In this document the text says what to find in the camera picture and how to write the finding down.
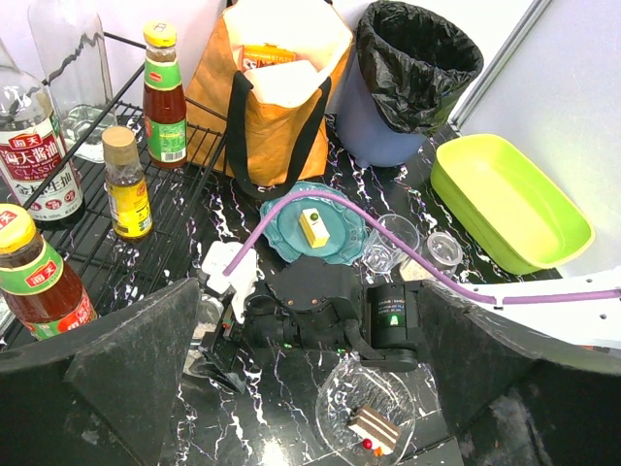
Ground white paper package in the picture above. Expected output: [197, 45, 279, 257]
[244, 60, 319, 108]

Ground glass jar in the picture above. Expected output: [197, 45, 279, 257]
[422, 231, 463, 278]
[183, 294, 224, 379]

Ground teal ceramic plate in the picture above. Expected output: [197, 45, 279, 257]
[263, 196, 368, 265]

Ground clear glass tumbler rear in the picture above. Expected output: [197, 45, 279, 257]
[362, 214, 420, 274]

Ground chocolate cake slice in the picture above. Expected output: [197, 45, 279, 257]
[346, 405, 402, 456]

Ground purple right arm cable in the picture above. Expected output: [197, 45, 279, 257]
[225, 188, 621, 307]

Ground glass jar front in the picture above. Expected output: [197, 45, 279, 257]
[183, 294, 224, 379]

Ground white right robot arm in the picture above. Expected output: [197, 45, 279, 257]
[185, 256, 620, 398]

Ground orange snack box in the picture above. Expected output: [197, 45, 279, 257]
[240, 44, 297, 72]

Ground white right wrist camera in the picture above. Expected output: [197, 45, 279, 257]
[201, 241, 258, 324]

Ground small yellow seasoning bottle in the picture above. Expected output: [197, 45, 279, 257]
[102, 126, 153, 242]

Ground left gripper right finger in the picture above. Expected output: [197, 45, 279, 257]
[417, 281, 620, 465]

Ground red sauce bottle yellow cap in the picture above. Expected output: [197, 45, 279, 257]
[1, 203, 98, 341]

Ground clear bottle black cap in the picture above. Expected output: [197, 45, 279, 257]
[1, 46, 85, 230]

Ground black wire dish rack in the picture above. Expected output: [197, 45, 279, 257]
[0, 31, 229, 350]

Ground clear glass bowl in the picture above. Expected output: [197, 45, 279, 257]
[315, 356, 415, 465]

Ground yellow cake slice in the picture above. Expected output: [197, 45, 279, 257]
[299, 208, 330, 249]

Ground trash bin with black liner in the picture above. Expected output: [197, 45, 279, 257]
[336, 1, 484, 168]

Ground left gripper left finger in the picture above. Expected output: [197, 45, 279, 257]
[1, 279, 201, 465]

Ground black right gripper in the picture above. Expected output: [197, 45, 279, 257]
[200, 285, 286, 393]

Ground lime green plastic tub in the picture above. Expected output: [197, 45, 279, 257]
[431, 134, 595, 275]

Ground orange canvas tote bag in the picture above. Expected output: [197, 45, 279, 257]
[185, 1, 353, 201]

